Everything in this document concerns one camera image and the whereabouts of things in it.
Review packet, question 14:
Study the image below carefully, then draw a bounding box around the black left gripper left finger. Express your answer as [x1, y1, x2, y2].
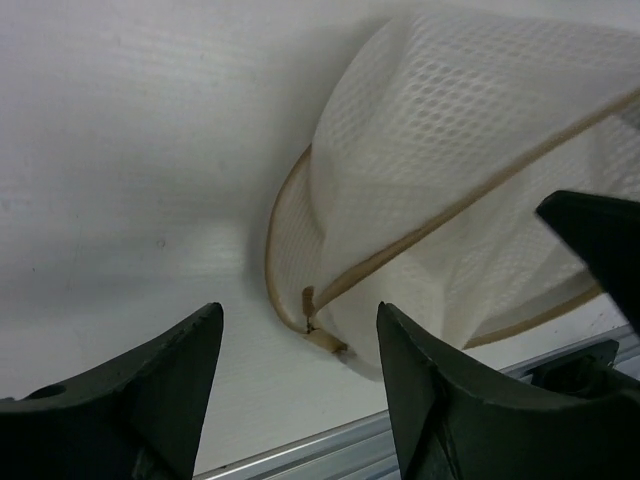
[1, 303, 224, 479]

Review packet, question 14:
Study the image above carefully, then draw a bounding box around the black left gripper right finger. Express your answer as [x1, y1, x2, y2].
[377, 303, 639, 479]

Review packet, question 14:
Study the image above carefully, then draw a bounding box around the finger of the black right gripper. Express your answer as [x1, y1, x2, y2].
[535, 190, 640, 332]

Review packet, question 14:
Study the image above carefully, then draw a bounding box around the beige zipper pull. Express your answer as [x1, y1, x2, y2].
[302, 286, 347, 354]

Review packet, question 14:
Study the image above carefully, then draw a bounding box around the white mesh laundry bag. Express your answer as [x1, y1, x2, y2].
[265, 2, 639, 376]

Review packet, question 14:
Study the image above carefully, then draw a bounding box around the aluminium mounting rail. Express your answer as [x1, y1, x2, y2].
[209, 311, 639, 479]

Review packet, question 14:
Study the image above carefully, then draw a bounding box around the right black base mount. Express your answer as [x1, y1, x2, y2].
[531, 340, 639, 399]

